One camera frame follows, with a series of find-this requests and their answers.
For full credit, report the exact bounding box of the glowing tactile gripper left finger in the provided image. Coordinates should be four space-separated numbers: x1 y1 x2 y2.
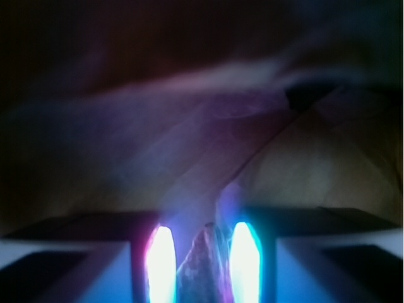
1 211 176 302

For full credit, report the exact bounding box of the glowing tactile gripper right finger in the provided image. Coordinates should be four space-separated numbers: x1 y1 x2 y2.
230 207 403 302

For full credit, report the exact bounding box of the brown wood chip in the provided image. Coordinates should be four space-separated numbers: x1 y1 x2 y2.
175 181 244 303

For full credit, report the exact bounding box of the brown paper bag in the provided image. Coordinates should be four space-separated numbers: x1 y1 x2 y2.
0 0 404 234

